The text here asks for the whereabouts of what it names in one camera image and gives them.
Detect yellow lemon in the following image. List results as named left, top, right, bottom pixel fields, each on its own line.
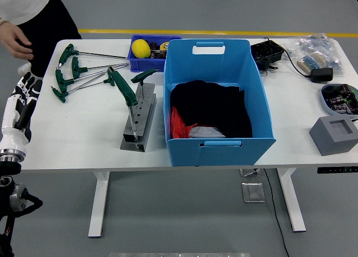
left=131, top=39, right=152, bottom=59

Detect black plastic tray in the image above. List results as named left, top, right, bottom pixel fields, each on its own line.
left=250, top=39, right=285, bottom=64

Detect large light blue box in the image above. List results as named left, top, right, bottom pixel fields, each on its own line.
left=163, top=38, right=277, bottom=167

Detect large green T-handle hex key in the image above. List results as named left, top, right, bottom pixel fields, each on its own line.
left=107, top=67, right=140, bottom=148

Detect grey white cloth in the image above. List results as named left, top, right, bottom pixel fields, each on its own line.
left=189, top=125, right=227, bottom=139

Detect tan resistor strip bundle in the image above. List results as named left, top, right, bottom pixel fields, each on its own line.
left=296, top=52, right=327, bottom=74

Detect black cloth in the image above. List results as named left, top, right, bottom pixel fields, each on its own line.
left=169, top=80, right=253, bottom=138

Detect black adapter cord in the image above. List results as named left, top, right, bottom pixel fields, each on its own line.
left=262, top=37, right=313, bottom=78

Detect black round socket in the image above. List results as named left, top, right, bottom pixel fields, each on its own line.
left=257, top=57, right=272, bottom=72

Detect small dark blue bin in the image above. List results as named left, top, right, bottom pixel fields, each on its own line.
left=128, top=34, right=182, bottom=73

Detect black floor cable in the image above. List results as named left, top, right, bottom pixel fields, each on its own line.
left=262, top=169, right=290, bottom=257

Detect white table leg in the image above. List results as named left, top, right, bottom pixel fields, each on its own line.
left=88, top=171, right=110, bottom=239
left=276, top=167, right=307, bottom=232

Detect small green T-handle hex key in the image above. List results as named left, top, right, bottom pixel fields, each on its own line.
left=130, top=68, right=161, bottom=99

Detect person's right hand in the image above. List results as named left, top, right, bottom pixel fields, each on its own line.
left=0, top=20, right=35, bottom=60

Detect black table control panel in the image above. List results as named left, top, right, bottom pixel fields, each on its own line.
left=317, top=166, right=358, bottom=174

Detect electronic components heap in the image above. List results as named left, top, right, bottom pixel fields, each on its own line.
left=322, top=83, right=358, bottom=114

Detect dark small parts heap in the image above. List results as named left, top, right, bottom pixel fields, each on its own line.
left=149, top=41, right=168, bottom=59

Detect black power adapter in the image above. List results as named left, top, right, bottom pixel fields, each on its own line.
left=310, top=67, right=334, bottom=83

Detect light blue plate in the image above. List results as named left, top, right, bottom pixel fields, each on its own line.
left=320, top=83, right=358, bottom=116

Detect red cloth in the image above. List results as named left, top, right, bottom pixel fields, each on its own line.
left=170, top=106, right=198, bottom=139

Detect person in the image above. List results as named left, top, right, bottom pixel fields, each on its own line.
left=0, top=0, right=82, bottom=77

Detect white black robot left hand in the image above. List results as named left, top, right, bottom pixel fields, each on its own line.
left=0, top=71, right=43, bottom=153

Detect clear plastic parts bags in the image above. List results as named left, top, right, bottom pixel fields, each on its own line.
left=285, top=32, right=344, bottom=76

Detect grey foam block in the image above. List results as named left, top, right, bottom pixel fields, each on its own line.
left=308, top=115, right=358, bottom=157

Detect grey metal tool rack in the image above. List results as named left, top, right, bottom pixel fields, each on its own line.
left=120, top=82, right=157, bottom=153

